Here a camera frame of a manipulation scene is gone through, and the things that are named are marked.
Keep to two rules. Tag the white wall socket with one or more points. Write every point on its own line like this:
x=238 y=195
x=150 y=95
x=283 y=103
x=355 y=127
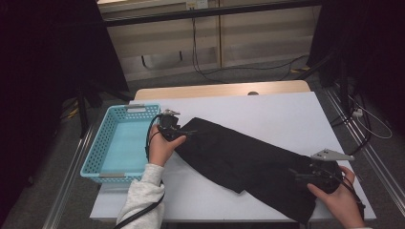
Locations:
x=196 y=4

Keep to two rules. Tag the light blue perforated plastic basket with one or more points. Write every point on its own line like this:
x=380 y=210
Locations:
x=127 y=146

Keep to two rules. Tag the black curtain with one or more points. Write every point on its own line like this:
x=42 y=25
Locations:
x=366 y=38
x=38 y=63

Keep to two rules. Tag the metal floor rail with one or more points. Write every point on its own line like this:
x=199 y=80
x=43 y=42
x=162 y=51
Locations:
x=375 y=162
x=68 y=181

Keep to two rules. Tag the black pants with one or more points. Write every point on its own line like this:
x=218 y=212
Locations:
x=238 y=159

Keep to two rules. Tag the person's left hand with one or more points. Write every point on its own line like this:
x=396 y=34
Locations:
x=159 y=151

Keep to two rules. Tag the wooden table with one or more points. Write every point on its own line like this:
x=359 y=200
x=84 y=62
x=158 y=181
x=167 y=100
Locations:
x=191 y=90

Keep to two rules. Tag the white table sheet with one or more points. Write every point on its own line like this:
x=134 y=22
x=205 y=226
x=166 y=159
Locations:
x=254 y=111

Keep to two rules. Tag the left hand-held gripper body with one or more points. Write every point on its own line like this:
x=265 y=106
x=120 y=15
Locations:
x=168 y=125

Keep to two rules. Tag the round table grommet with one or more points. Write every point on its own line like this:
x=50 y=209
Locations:
x=253 y=93

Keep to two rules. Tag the person's right hand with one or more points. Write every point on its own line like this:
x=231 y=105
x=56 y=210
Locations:
x=344 y=203

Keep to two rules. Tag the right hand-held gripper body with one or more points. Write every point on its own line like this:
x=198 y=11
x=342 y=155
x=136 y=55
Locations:
x=324 y=178

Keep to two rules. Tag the beige wooden cabinet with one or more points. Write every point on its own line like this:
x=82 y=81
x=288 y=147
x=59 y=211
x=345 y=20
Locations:
x=254 y=38

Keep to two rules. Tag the white power adapter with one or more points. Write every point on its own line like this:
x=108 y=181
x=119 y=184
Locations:
x=357 y=113

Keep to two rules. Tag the black metal stand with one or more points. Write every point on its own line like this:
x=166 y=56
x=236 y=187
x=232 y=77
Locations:
x=83 y=111
x=343 y=86

